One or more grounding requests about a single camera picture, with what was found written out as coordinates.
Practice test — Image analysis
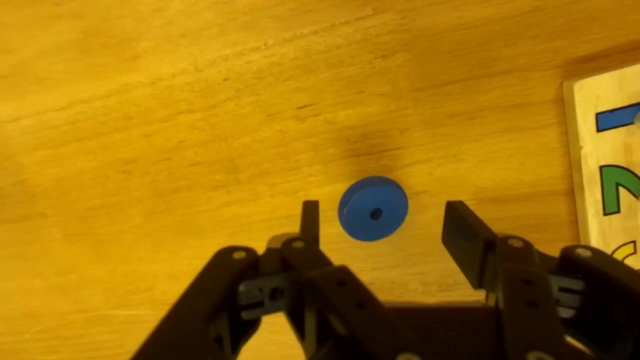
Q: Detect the blue ring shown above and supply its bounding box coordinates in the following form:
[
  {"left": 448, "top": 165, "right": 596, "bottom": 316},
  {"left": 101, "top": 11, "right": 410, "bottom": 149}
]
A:
[{"left": 336, "top": 173, "right": 410, "bottom": 244}]

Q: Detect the wooden letter puzzle board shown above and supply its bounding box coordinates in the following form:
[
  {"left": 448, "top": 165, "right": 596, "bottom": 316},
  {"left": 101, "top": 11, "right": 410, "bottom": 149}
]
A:
[{"left": 563, "top": 59, "right": 640, "bottom": 272}]

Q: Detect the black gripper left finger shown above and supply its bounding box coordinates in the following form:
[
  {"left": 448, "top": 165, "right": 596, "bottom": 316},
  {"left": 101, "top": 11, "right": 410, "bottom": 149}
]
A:
[{"left": 130, "top": 198, "right": 402, "bottom": 360}]

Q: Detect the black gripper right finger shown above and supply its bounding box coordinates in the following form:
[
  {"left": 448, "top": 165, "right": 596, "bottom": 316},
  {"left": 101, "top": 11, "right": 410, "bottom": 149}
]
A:
[{"left": 441, "top": 198, "right": 640, "bottom": 360}]

